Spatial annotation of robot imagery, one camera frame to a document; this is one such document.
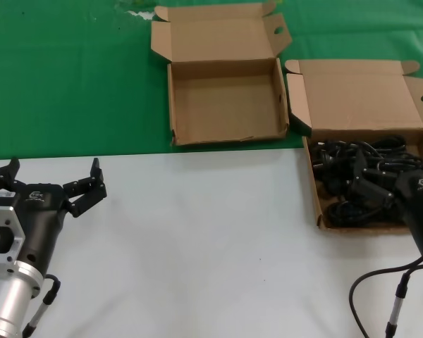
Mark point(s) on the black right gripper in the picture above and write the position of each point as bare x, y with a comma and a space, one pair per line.
419, 211

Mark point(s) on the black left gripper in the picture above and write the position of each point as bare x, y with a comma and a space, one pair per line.
42, 218

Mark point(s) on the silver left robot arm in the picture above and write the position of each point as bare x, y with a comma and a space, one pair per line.
10, 299

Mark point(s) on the open cardboard box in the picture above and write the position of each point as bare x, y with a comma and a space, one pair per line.
225, 116
356, 98

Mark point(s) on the green table cloth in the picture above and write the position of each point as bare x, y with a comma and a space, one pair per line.
56, 88

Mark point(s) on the small white scrap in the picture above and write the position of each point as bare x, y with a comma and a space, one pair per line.
142, 14

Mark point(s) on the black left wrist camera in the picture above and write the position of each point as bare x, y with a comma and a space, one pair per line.
1, 201

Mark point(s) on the silver left camera bracket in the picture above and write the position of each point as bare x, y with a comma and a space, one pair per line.
14, 225

